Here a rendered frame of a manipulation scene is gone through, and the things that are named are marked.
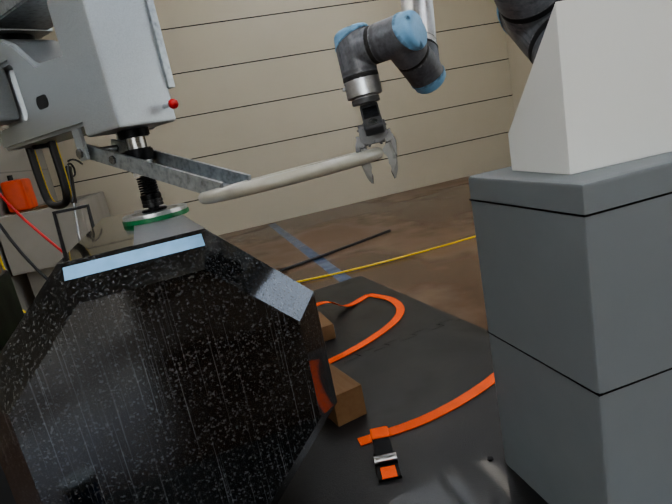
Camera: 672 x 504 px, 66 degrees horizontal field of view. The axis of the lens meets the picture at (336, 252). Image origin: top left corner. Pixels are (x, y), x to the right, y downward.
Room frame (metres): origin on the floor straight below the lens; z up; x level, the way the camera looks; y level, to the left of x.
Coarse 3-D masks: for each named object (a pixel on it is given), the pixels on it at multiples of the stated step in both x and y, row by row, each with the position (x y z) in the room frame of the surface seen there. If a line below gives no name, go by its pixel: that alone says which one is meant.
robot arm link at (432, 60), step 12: (408, 0) 1.48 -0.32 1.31; (420, 0) 1.46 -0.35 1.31; (432, 0) 1.50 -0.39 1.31; (420, 12) 1.43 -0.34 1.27; (432, 12) 1.46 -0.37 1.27; (432, 24) 1.42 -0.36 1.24; (432, 36) 1.39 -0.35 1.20; (432, 48) 1.36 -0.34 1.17; (432, 60) 1.33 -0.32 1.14; (408, 72) 1.32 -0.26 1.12; (420, 72) 1.32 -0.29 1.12; (432, 72) 1.33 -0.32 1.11; (444, 72) 1.37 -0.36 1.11; (420, 84) 1.35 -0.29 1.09; (432, 84) 1.36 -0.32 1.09
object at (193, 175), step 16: (112, 144) 1.94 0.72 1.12; (96, 160) 1.82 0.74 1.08; (112, 160) 1.74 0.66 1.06; (128, 160) 1.70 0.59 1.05; (144, 160) 1.66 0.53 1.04; (160, 160) 1.78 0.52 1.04; (176, 160) 1.73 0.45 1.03; (192, 160) 1.68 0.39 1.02; (160, 176) 1.61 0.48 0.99; (176, 176) 1.56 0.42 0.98; (192, 176) 1.52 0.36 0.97; (208, 176) 1.64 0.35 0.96; (224, 176) 1.60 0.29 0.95; (240, 176) 1.55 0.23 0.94
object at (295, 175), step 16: (336, 160) 1.15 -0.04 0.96; (352, 160) 1.17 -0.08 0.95; (368, 160) 1.21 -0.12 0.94; (272, 176) 1.13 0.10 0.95; (288, 176) 1.12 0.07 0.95; (304, 176) 1.12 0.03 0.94; (320, 176) 1.14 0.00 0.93; (208, 192) 1.22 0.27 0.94; (224, 192) 1.16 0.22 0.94; (240, 192) 1.14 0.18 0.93; (256, 192) 1.13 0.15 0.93
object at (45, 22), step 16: (0, 0) 1.91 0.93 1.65; (16, 0) 1.85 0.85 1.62; (32, 0) 1.83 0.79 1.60; (0, 16) 1.94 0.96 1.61; (16, 16) 1.95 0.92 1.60; (32, 16) 1.98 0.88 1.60; (48, 16) 2.02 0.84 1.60; (0, 32) 2.07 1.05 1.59; (16, 32) 2.11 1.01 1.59; (32, 32) 2.15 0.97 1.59; (48, 32) 2.19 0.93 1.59
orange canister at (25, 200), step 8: (8, 176) 4.33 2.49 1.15; (0, 184) 4.29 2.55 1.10; (8, 184) 4.30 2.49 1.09; (16, 184) 4.31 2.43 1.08; (24, 184) 4.39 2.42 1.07; (8, 192) 4.29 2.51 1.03; (16, 192) 4.30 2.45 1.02; (24, 192) 4.33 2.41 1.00; (32, 192) 4.53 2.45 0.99; (8, 200) 4.29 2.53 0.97; (16, 200) 4.30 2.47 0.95; (24, 200) 4.32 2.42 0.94; (32, 200) 4.46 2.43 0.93; (8, 208) 4.29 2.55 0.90; (16, 208) 4.30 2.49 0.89; (24, 208) 4.31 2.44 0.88; (32, 208) 4.47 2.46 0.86; (40, 208) 4.50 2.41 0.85
